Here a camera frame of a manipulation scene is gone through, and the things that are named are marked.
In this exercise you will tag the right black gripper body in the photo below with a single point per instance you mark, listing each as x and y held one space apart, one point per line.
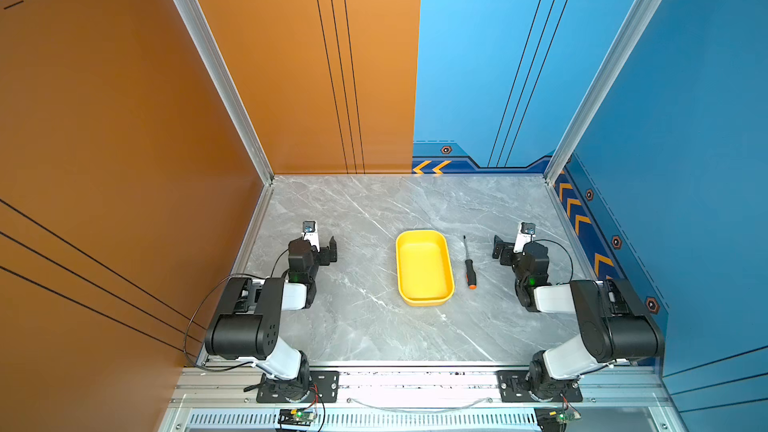
507 253

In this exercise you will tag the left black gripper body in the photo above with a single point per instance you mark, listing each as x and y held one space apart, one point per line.
323 252

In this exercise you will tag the orange black handled screwdriver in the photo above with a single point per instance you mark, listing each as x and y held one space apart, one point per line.
471 276

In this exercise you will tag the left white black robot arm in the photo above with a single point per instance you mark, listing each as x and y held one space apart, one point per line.
245 326

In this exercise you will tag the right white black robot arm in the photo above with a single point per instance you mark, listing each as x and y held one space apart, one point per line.
614 326

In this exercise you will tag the yellow plastic bin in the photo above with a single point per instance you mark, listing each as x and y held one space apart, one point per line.
424 271

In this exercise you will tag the right green circuit board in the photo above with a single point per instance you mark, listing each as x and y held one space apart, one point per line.
552 420

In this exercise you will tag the green circuit board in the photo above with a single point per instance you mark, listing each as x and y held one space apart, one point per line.
552 420
296 419

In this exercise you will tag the left green circuit board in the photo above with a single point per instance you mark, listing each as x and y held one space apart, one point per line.
296 419

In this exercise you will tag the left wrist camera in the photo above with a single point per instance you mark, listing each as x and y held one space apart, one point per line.
310 234

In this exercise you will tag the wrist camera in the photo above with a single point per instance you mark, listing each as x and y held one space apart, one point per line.
310 234
525 234

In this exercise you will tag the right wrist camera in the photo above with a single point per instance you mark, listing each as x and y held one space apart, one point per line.
525 234

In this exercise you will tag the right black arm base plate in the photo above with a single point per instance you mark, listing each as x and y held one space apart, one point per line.
518 386

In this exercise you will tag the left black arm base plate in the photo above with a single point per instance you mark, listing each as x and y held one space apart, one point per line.
322 385

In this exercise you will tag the aluminium front rail frame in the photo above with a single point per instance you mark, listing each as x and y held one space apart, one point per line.
421 396

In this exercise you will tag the left aluminium corner post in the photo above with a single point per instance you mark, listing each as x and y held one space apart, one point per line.
203 38

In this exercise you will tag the aluminium corner post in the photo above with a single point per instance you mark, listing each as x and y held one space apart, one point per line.
631 30
203 38

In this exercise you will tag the right aluminium corner post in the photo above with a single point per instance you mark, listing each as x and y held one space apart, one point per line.
631 30

